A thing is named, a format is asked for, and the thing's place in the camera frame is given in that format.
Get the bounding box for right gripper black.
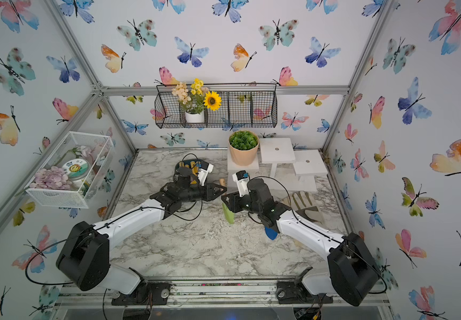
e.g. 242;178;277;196
220;190;263;217

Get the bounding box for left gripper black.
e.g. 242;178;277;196
179;181;226;204

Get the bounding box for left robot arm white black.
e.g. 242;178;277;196
56;161;227;295

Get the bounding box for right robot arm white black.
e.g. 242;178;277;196
221;177;382;307

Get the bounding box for dark teal storage box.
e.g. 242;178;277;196
174;159;214;186

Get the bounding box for white tiered stand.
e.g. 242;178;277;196
227;138;328;192

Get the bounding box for terracotta pot green plant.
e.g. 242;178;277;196
229;130;259;167

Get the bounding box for white pot with flowers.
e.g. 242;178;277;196
172;78;223;124

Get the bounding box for round green tin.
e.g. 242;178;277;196
62;158;89;180

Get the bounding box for pink artificial flowers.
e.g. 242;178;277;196
29;166;72;190

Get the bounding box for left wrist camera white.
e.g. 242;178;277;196
197;160;214;186

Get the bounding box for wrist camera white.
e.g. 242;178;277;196
232;170;250;197
197;160;214;186

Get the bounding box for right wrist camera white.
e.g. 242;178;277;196
232;170;250;197

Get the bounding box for blue shovel wooden handle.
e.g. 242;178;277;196
265;227;278;241

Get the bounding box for black wire wall basket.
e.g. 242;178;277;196
154;83;278;129

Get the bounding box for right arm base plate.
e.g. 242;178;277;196
276;281;334;305

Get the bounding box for aluminium front rail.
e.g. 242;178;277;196
52;279;391;309

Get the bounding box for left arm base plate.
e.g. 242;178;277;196
111;282;171;307

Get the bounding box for white wire basket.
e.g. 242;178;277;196
25;131;115;209

